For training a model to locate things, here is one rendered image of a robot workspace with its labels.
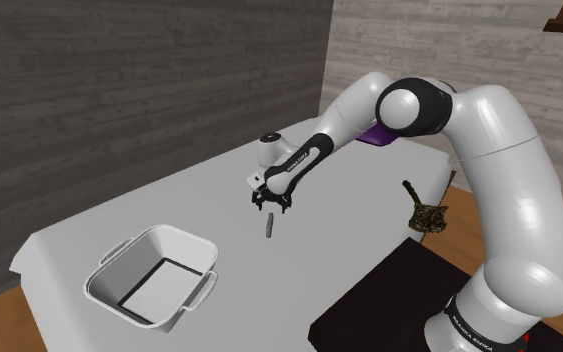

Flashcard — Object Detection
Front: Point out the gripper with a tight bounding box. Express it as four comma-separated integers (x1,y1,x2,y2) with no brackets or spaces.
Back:
251,184,293,215

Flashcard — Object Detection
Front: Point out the purple flat object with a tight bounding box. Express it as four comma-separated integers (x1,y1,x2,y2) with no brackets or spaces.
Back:
355,123,401,148

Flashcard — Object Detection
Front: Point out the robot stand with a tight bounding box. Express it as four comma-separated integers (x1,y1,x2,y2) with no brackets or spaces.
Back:
308,237,563,352

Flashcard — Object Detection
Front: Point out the dark olive brush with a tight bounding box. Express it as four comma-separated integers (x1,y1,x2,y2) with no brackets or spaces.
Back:
401,179,449,233

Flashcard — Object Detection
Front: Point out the white square tub with handles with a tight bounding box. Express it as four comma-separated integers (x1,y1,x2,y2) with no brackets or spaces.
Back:
82,224,220,336

